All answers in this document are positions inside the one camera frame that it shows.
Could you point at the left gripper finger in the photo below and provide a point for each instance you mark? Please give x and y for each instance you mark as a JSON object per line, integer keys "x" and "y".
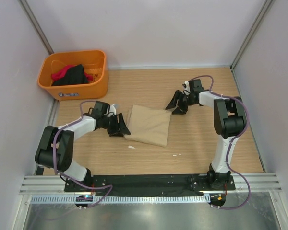
{"x": 122, "y": 126}
{"x": 116, "y": 134}

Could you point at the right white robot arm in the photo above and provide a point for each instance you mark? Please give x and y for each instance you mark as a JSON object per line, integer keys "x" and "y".
{"x": 230, "y": 118}

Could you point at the beige t shirt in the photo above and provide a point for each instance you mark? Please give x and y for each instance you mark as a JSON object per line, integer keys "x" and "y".
{"x": 147, "y": 125}

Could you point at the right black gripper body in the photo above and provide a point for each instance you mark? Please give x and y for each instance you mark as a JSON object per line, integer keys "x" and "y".
{"x": 185, "y": 99}

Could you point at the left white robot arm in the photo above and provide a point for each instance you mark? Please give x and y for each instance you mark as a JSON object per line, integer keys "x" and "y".
{"x": 55, "y": 149}

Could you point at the black t shirt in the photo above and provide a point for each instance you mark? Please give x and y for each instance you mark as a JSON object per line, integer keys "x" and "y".
{"x": 72, "y": 76}

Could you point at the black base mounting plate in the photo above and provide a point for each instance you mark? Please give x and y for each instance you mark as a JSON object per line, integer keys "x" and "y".
{"x": 173, "y": 185}

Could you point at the aluminium frame rail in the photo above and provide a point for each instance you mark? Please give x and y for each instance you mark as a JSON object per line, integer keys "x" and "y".
{"x": 259, "y": 182}

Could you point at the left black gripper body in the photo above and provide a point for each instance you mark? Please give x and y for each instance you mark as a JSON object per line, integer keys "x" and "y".
{"x": 111, "y": 124}

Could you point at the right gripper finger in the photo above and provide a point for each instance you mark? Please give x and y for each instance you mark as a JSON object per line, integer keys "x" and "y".
{"x": 173, "y": 103}
{"x": 180, "y": 110}

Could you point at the white slotted cable duct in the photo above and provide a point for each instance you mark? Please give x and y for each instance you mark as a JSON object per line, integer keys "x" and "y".
{"x": 86, "y": 199}

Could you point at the orange plastic basket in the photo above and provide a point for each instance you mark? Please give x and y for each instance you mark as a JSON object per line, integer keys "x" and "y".
{"x": 94, "y": 63}

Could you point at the red t shirt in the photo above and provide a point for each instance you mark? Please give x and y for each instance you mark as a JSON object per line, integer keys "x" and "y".
{"x": 61, "y": 73}

